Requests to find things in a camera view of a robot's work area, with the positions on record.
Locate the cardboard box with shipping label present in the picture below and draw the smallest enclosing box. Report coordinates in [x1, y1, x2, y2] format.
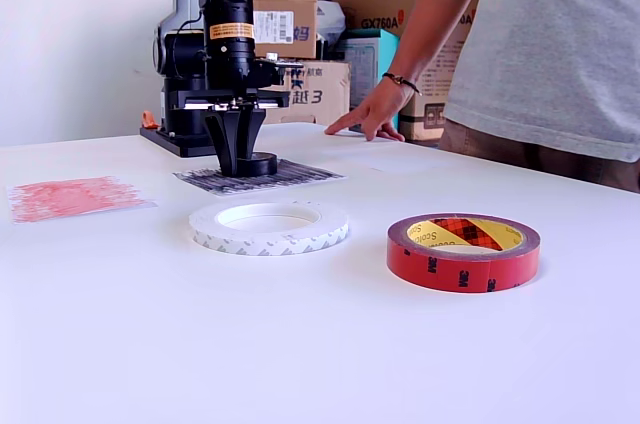
[252, 0, 319, 60]

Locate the small black tape roll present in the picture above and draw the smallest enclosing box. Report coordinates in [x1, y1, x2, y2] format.
[233, 151, 279, 178]

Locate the grey plastic bag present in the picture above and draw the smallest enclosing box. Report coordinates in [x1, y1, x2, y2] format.
[317, 0, 347, 43]

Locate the teal box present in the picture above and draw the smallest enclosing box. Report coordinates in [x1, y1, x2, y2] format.
[335, 27, 401, 138]

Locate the wrist camera board on bracket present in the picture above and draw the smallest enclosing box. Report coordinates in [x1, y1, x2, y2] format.
[252, 51, 305, 90]

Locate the blank white paper sheet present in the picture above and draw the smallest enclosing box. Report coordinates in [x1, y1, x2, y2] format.
[319, 143, 469, 175]

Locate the red 3M tape roll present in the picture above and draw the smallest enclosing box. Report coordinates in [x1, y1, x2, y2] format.
[385, 212, 542, 294]

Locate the person's right hand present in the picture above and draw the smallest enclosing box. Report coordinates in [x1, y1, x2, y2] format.
[324, 81, 417, 143]

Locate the wide white tape roll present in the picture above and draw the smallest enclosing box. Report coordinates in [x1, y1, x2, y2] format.
[188, 199, 350, 256]

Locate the cardboard box with blue print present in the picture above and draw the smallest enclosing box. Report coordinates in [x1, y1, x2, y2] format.
[259, 59, 352, 128]

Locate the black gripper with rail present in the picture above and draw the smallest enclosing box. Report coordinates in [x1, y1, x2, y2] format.
[167, 74, 292, 178]

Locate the person's right forearm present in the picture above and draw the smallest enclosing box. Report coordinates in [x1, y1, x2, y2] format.
[387, 0, 495, 85]

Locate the dark wrist bracelet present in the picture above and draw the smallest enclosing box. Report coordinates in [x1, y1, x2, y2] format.
[382, 72, 424, 96]

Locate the red scribbled paper sheet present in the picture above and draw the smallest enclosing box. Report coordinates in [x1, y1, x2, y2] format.
[4, 174, 159, 225]

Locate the grey t-shirt torso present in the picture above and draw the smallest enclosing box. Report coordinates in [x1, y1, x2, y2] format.
[442, 0, 640, 164]

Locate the black scribbled paper sheet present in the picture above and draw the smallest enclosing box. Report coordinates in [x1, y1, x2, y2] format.
[172, 157, 348, 198]

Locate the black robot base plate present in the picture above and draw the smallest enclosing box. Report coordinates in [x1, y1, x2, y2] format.
[139, 124, 221, 159]

